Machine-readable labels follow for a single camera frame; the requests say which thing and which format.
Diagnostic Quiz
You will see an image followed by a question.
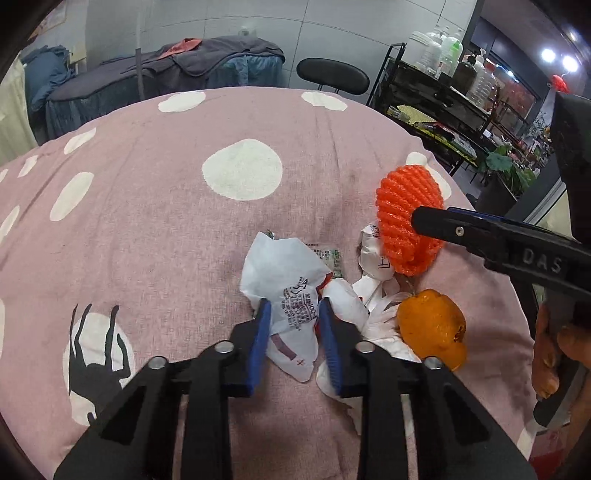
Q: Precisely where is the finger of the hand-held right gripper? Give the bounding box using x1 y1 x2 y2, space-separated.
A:
411 206 509 274
445 207 580 245

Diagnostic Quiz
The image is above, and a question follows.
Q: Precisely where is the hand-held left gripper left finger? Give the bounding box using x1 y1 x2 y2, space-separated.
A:
53 299 273 480

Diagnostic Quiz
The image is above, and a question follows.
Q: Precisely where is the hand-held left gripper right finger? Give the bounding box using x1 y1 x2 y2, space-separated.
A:
318 296 539 480

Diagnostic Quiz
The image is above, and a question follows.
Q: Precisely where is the orange foam fruit net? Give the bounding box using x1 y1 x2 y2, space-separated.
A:
372 165 446 277

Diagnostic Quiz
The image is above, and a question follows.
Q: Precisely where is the white paper wrapper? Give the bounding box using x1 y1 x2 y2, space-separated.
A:
240 231 331 384

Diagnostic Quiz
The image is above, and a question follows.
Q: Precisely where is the person's right hand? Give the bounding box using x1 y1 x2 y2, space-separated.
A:
531 302 591 430

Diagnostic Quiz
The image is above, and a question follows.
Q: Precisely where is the potted green plant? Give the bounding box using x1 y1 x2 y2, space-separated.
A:
475 143 539 213

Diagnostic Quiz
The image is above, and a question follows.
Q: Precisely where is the white plastic bag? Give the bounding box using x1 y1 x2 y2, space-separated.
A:
316 277 421 435

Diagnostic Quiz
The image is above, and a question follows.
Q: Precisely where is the small white carton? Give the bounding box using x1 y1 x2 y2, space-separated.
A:
356 223 398 281

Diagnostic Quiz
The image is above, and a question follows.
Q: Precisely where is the clear snack wrapper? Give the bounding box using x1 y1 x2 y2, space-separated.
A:
305 242 346 278

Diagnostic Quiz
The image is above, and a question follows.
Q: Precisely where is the orange peel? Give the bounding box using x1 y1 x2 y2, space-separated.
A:
397 288 468 372

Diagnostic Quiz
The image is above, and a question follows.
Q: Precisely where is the yellow mat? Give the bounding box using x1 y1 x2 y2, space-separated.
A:
392 105 437 125

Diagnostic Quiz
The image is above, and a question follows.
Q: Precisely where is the black trolley cart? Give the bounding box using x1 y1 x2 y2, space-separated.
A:
367 42 504 176

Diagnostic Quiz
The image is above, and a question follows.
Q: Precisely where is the clear plastic bottle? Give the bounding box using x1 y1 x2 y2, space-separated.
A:
470 62 500 112

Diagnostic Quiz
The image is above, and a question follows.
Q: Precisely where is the dark brown bottle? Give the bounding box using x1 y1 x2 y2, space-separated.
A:
455 58 481 95

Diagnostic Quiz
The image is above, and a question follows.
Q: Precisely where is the green bottle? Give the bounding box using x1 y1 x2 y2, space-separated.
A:
441 33 464 77

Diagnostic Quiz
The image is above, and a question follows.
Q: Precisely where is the pink polka dot blanket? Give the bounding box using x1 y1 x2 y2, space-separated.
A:
0 85 539 480

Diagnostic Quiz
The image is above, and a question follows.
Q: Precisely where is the white pump bottle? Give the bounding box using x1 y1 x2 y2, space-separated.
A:
413 31 444 77

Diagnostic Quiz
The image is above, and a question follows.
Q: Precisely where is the black stool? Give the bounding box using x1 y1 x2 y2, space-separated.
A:
295 58 371 97

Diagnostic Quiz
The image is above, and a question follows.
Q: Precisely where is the massage bed with grey blanket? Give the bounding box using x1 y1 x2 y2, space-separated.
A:
44 37 286 139

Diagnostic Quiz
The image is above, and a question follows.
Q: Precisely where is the red cloth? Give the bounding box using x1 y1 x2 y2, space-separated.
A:
159 38 204 58

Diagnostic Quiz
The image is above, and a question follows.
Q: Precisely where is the cream cloth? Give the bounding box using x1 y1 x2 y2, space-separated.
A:
0 58 38 164

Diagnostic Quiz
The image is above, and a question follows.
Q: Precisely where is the blue cloth pile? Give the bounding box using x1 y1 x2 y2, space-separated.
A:
21 44 70 112

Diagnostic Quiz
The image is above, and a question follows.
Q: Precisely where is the wall poster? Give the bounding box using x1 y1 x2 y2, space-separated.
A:
30 0 68 40

